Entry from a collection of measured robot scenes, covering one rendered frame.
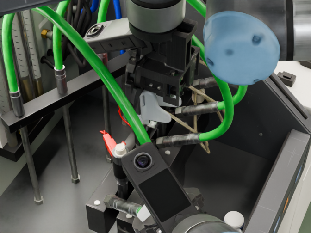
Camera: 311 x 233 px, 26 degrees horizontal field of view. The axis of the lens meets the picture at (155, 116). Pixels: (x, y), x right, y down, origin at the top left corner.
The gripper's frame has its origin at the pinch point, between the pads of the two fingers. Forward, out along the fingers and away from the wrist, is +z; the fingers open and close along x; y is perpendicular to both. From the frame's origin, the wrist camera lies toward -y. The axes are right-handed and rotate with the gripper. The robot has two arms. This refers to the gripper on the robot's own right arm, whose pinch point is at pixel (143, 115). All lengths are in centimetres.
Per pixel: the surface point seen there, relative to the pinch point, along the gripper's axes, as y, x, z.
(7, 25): -21.4, -1.7, -11.2
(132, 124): 5.2, -13.0, -13.8
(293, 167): 20.9, 21.6, 26.2
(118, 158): -4.2, -1.4, 11.4
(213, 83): 2.8, 23.1, 12.8
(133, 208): 4.6, -12.7, 5.4
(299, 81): 15.2, 41.3, 23.2
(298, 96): 16.4, 37.0, 23.2
